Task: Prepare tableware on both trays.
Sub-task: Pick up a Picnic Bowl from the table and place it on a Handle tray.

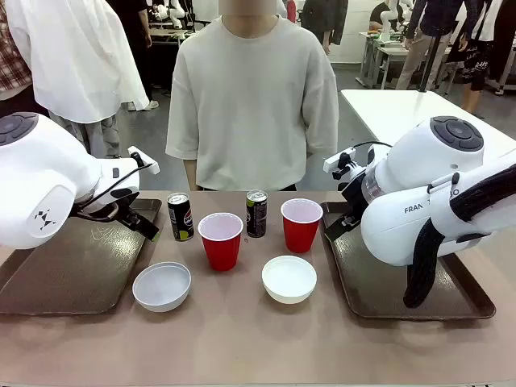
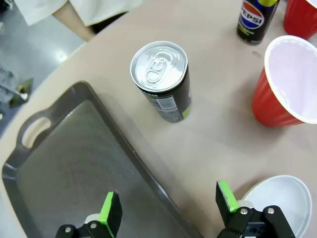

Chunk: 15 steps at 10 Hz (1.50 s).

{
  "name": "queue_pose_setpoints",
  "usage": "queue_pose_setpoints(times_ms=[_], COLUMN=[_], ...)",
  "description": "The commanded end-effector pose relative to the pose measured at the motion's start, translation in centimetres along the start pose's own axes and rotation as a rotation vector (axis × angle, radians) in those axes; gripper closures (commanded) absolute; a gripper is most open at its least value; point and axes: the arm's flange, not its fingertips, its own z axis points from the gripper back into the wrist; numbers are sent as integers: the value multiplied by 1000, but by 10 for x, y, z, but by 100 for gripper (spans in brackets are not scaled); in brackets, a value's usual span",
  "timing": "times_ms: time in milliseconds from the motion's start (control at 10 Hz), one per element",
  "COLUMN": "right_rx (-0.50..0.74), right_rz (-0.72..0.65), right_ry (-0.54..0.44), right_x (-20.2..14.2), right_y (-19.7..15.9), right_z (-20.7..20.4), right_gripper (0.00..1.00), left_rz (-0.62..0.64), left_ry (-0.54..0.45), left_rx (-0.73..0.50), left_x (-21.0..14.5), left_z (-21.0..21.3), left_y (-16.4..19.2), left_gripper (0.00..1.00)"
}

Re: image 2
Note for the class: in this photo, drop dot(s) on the person's bare forearm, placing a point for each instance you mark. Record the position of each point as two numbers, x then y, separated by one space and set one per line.
74 26

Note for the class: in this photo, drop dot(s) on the person's white shirt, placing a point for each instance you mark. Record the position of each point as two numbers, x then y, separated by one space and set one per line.
74 10

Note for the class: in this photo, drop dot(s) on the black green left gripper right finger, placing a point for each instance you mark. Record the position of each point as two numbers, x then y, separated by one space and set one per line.
230 205

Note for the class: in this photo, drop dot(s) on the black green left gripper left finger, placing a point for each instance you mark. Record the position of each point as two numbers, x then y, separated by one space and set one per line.
110 210

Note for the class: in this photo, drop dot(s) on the red plastic cup white inside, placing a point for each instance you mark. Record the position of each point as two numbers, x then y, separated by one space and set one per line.
301 17
284 81

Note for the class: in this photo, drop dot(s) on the black Pepsi can with logo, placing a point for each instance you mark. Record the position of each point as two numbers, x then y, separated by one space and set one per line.
255 21

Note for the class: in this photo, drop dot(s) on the black Pepsi can silver top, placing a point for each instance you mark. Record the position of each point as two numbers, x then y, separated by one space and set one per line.
162 79

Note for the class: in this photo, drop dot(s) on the dark grey plastic tray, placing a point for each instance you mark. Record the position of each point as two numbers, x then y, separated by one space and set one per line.
81 168

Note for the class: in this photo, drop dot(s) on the metal table leg bracket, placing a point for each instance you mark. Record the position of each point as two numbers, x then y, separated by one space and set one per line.
15 89

